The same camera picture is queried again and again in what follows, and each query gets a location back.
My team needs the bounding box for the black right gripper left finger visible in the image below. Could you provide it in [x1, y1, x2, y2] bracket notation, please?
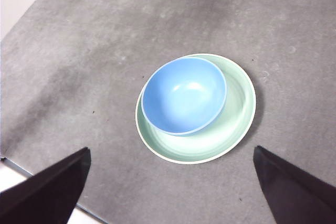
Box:
[0, 147, 91, 224]

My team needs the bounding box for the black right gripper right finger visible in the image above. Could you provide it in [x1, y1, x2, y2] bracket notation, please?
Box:
[253, 145, 336, 224]

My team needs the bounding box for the green plate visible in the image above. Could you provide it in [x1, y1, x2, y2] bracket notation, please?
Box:
[134, 52, 257, 165]

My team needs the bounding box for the blue bowl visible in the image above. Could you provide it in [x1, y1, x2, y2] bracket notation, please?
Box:
[141, 56, 228, 136]

